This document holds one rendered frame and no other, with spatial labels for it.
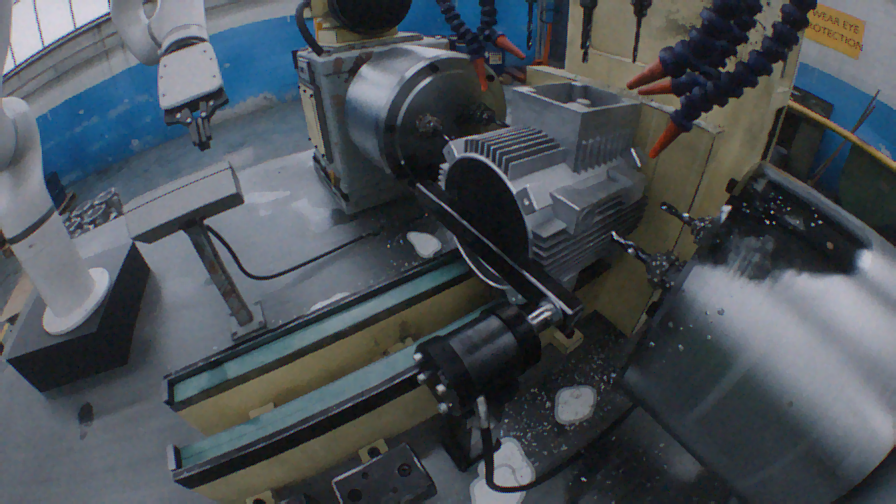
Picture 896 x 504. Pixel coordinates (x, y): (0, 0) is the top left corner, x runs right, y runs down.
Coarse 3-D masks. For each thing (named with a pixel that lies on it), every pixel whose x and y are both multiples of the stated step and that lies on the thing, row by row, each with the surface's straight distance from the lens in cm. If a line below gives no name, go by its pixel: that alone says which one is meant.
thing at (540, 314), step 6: (540, 306) 30; (528, 312) 29; (534, 312) 29; (540, 312) 29; (546, 312) 29; (534, 318) 28; (540, 318) 29; (546, 318) 29; (552, 318) 29; (534, 324) 28; (540, 324) 29; (546, 324) 29; (552, 324) 30; (540, 330) 29
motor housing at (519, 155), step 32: (512, 128) 40; (480, 160) 35; (512, 160) 33; (544, 160) 35; (608, 160) 43; (448, 192) 44; (480, 192) 47; (512, 192) 33; (608, 192) 39; (512, 224) 50; (544, 224) 33; (608, 224) 41; (544, 256) 33; (576, 256) 38; (512, 288) 39
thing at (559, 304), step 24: (432, 192) 42; (456, 216) 38; (480, 240) 35; (504, 240) 34; (504, 264) 33; (528, 264) 32; (528, 288) 31; (552, 288) 30; (552, 312) 29; (576, 312) 29
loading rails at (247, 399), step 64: (448, 256) 48; (320, 320) 45; (384, 320) 45; (448, 320) 52; (192, 384) 47; (256, 384) 46; (320, 384) 49; (384, 384) 36; (192, 448) 43; (256, 448) 38; (320, 448) 42; (384, 448) 45
